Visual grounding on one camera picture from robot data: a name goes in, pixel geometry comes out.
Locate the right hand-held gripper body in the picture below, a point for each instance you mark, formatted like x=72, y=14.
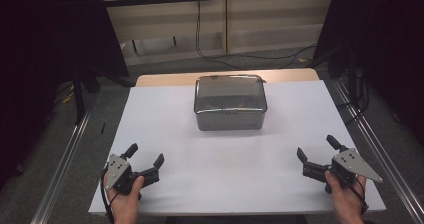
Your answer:
x=350, y=164

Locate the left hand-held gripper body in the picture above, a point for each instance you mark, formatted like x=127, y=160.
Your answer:
x=119, y=170

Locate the person's left hand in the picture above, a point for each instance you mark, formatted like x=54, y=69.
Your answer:
x=125, y=207

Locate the person's right hand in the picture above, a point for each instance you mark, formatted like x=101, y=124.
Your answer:
x=348, y=205

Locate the white table sheet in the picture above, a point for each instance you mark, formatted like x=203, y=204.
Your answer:
x=216, y=170

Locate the wooden table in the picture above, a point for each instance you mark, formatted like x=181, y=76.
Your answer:
x=166, y=79

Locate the black curtain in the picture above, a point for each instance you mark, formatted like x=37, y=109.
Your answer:
x=393, y=44
x=40, y=67

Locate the aluminium floor rail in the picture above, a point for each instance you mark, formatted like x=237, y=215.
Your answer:
x=63, y=170
x=383, y=150

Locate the black stand post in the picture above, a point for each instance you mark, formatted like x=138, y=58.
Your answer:
x=79, y=97

